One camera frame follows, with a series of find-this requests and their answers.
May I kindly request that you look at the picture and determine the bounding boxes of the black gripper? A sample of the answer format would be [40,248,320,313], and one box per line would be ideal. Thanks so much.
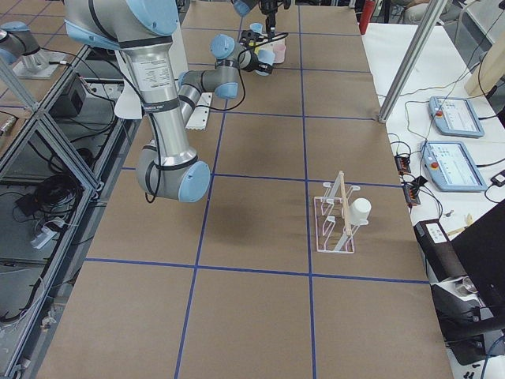
[260,0,292,34]
[254,59,274,76]

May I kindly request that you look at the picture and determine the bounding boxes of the white ikea cup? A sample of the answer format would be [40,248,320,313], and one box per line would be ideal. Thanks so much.
[350,197,372,226]

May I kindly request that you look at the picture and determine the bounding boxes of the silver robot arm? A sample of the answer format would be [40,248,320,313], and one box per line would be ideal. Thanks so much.
[232,0,291,37]
[65,1,275,203]

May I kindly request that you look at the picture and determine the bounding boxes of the light blue plastic cup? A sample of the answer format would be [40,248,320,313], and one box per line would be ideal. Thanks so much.
[249,23,263,35]

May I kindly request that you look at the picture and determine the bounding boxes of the pink plastic cup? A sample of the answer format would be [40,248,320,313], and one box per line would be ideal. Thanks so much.
[272,44,286,64]

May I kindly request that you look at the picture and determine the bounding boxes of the cream rabbit tray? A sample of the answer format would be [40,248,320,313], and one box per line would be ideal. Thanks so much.
[260,39,286,51]

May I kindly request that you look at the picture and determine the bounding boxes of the red cylinder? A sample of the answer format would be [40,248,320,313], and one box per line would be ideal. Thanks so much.
[358,0,376,36]

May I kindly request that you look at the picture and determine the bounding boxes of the far teach pendant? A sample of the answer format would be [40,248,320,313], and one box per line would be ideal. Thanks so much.
[428,96,484,138]

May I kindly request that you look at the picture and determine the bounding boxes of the teach pendant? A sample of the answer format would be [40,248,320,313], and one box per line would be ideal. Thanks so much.
[428,96,484,138]
[421,141,487,193]

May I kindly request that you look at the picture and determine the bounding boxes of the near teach pendant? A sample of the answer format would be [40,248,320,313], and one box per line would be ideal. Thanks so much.
[421,141,487,193]

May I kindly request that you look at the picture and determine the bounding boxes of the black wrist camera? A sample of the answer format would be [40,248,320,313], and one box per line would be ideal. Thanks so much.
[239,29,263,46]

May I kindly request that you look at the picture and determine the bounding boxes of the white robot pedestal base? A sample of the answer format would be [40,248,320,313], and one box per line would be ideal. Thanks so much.
[185,92,213,130]

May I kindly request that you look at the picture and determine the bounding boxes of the aluminium frame post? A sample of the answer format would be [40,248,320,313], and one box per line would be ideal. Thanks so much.
[378,0,447,123]

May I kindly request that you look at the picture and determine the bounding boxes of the white wire cup rack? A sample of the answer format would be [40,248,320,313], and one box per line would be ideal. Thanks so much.
[313,171,368,254]

